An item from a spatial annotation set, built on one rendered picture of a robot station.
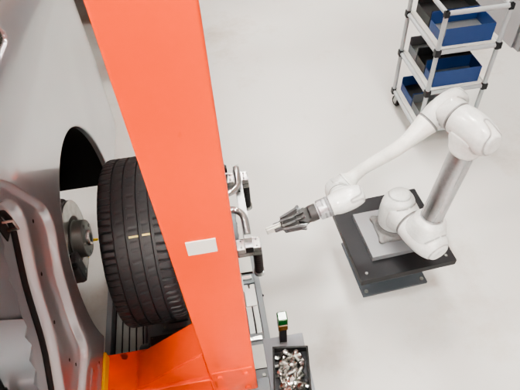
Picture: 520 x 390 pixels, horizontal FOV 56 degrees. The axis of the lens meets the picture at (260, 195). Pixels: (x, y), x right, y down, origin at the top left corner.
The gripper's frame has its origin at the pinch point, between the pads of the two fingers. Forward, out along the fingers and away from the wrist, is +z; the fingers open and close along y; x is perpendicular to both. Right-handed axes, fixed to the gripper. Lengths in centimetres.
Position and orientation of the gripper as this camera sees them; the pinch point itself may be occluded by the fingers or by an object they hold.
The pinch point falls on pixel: (273, 228)
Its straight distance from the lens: 213.4
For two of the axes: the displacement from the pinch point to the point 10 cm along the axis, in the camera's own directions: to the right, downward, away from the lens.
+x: 3.0, 5.8, 7.5
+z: -9.2, 3.8, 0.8
